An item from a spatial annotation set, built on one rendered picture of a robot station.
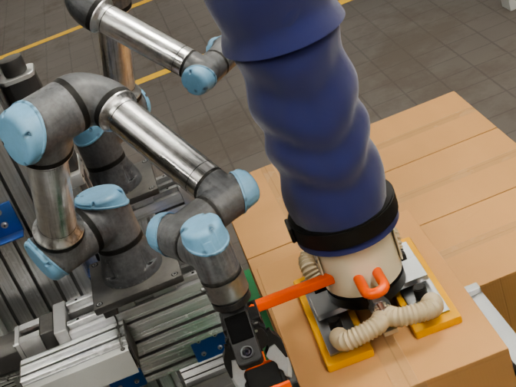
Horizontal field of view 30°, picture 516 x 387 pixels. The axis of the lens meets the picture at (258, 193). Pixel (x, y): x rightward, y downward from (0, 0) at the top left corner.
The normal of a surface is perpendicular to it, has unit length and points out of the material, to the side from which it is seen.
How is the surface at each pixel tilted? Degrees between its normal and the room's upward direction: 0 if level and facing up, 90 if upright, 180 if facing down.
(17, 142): 83
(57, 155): 121
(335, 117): 82
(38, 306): 90
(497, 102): 0
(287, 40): 66
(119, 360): 90
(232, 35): 102
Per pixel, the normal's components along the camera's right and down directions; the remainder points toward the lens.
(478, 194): -0.31, -0.83
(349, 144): 0.18, 0.07
